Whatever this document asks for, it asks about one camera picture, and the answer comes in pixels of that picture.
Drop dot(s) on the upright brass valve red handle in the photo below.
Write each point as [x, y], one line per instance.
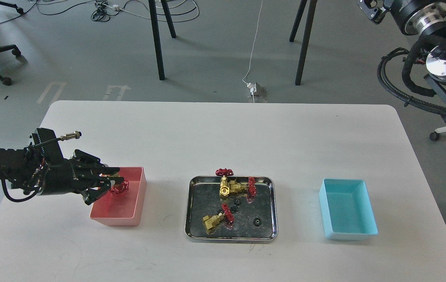
[224, 173]

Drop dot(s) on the blue plastic box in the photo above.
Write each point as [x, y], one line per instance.
[346, 210]

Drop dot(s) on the black stand leg right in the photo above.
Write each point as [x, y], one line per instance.
[306, 36]

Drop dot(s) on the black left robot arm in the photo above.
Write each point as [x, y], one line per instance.
[41, 169]

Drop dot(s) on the pink plastic box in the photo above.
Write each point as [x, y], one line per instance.
[122, 208]

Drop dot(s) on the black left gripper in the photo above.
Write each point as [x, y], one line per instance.
[80, 175]

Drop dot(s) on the metal tray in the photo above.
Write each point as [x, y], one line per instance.
[204, 199]

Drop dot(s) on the brass valve red handle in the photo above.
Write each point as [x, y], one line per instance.
[211, 222]
[224, 173]
[249, 187]
[118, 189]

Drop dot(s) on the white power adapter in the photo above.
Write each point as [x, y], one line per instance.
[256, 90]

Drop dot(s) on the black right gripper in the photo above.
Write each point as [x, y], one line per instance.
[411, 16]

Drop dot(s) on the small black gear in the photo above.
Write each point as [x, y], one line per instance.
[257, 222]
[237, 202]

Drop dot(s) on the black gear centre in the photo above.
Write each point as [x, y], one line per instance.
[234, 208]

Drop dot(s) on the small black gear top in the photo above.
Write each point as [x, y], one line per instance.
[237, 202]

